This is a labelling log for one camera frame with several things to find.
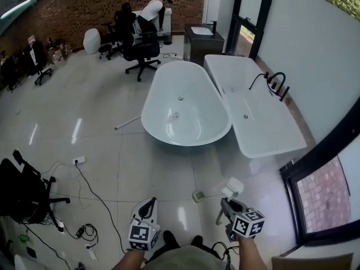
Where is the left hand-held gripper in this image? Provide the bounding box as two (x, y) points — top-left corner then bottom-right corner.
(128, 197), (161, 253)

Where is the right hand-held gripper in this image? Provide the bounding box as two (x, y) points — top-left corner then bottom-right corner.
(220, 197), (266, 243)

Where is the person's left forearm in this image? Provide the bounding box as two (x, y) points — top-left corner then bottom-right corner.
(110, 248), (142, 270)

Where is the person's right forearm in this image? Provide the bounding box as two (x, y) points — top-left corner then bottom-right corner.
(238, 236), (267, 270)

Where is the small green square component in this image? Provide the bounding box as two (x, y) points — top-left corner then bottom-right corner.
(191, 190), (206, 204)

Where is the person's left black shoe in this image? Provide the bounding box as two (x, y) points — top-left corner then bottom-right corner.
(163, 229), (181, 250)

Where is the person's grey clothing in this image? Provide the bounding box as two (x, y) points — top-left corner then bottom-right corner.
(145, 244), (229, 270)

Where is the black framed glass door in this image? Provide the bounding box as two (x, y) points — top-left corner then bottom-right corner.
(279, 96), (360, 246)

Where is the white pole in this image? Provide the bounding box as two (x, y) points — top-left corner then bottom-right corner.
(113, 115), (142, 131)

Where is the cardboard box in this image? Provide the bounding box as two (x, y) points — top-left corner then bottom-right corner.
(271, 253), (355, 270)

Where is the white rectangular bathtub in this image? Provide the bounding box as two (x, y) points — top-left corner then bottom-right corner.
(203, 54), (308, 160)

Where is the white oval bathtub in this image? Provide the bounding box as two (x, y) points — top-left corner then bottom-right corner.
(141, 60), (233, 148)

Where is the black office chair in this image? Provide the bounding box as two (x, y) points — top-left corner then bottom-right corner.
(113, 2), (162, 83)
(20, 40), (53, 87)
(98, 22), (125, 61)
(0, 149), (71, 233)

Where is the black bathtub faucet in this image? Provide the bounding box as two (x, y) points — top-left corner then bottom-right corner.
(248, 71), (291, 103)

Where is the dark vanity cabinet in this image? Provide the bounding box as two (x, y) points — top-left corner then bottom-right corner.
(183, 22), (226, 68)

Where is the white sink basin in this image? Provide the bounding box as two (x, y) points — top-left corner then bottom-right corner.
(190, 25), (214, 37)

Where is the white rounded stool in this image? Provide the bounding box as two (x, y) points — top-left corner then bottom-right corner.
(83, 28), (102, 56)

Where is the black sink faucet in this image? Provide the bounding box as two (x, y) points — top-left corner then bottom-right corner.
(202, 20), (219, 34)

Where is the ceiling light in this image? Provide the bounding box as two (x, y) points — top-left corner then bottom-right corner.
(0, 0), (32, 20)

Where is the black cable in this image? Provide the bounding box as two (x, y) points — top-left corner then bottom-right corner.
(75, 164), (128, 253)

